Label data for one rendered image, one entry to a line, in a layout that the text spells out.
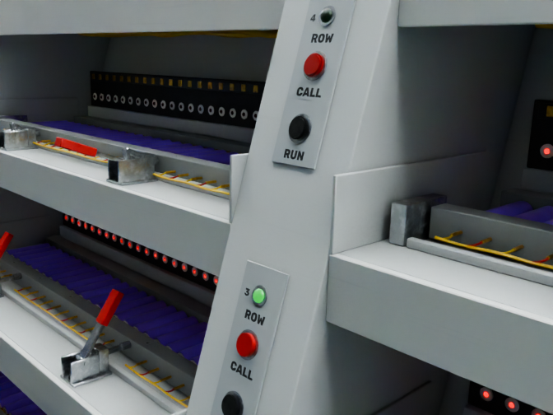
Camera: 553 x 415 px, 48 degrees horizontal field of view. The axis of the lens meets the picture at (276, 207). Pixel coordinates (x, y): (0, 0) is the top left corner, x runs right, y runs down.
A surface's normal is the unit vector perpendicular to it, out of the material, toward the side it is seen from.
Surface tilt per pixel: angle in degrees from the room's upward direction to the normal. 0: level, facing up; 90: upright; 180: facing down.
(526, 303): 17
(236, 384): 90
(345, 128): 90
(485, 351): 107
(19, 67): 90
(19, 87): 90
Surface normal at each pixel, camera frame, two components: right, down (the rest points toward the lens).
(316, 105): -0.68, -0.15
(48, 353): 0.03, -0.97
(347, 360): 0.69, 0.18
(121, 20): -0.72, 0.14
